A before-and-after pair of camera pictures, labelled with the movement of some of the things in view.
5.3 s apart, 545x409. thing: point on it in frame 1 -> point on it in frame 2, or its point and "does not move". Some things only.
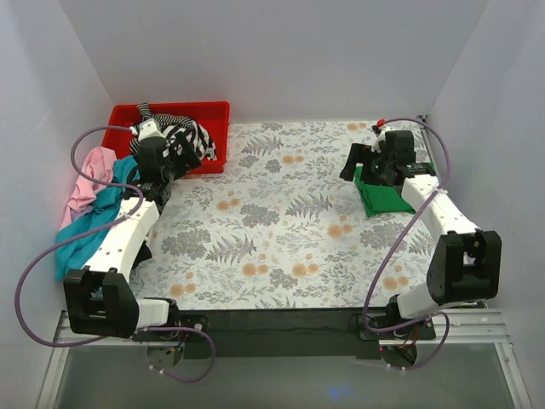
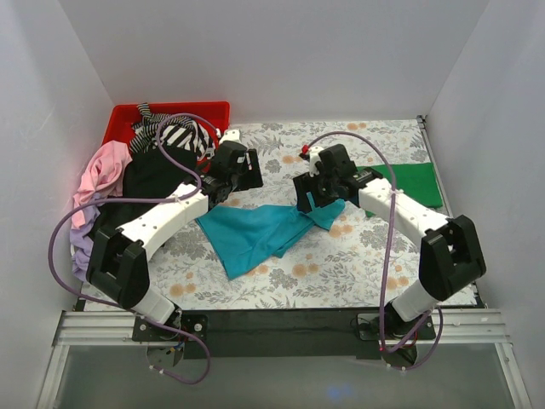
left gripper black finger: x=177 y=158 -> x=251 y=177
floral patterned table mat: x=277 y=227 does not move
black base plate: x=287 y=333 does not move
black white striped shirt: x=170 y=125 does not move
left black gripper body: x=178 y=152 -> x=251 y=169
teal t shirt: x=108 y=204 -> x=243 y=235
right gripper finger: x=360 y=154 -> x=304 y=184
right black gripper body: x=369 y=158 -> x=306 y=192
